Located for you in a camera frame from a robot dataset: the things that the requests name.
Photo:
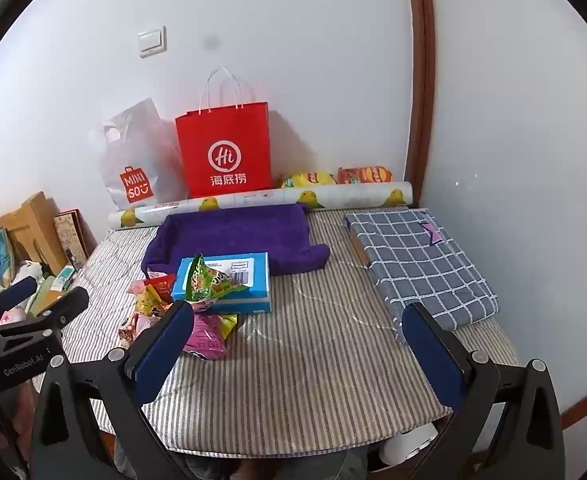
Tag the blue tissue pack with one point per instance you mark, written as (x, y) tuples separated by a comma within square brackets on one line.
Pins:
[(254, 290)]

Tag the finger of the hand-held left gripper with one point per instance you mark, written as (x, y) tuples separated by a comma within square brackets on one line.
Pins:
[(66, 305), (13, 294)]

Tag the red paper bag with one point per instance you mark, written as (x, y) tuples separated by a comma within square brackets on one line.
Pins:
[(246, 127)]

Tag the white pink snack packet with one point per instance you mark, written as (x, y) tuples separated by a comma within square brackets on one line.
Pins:
[(132, 330)]

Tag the yellow snack packet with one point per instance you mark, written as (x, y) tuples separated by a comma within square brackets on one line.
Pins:
[(152, 302)]

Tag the orange chip bag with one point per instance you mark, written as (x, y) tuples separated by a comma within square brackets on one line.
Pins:
[(363, 175)]

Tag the patterned brown box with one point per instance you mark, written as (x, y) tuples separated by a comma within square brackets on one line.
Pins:
[(69, 237)]

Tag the grey checked folded cloth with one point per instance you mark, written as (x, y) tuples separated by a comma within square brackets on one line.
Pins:
[(413, 270)]

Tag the white light switch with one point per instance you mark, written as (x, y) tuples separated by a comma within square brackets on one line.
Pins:
[(152, 41)]

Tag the green orange box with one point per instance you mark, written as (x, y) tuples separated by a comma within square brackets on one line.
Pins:
[(53, 290)]

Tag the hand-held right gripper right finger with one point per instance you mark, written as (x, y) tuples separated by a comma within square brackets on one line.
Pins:
[(433, 355)]

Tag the striped table mat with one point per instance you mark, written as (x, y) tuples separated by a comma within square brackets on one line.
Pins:
[(298, 370)]

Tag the large pink snack packet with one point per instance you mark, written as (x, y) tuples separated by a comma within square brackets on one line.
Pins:
[(203, 337)]

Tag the brown wooden door frame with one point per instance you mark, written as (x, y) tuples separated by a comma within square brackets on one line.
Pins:
[(421, 85)]

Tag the white plastic stool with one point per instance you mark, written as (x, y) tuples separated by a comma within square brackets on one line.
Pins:
[(408, 445)]

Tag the yellow chip bag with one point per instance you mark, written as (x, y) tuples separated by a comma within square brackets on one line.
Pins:
[(307, 180)]

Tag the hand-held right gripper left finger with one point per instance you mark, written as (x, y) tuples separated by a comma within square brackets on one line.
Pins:
[(163, 345)]

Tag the red snack packet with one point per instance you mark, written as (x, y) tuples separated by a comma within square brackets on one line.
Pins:
[(162, 285)]

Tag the green snack packet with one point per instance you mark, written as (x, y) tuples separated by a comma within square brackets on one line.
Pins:
[(208, 280)]

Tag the white plastic shopping bag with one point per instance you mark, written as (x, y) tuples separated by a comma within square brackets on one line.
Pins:
[(138, 150)]

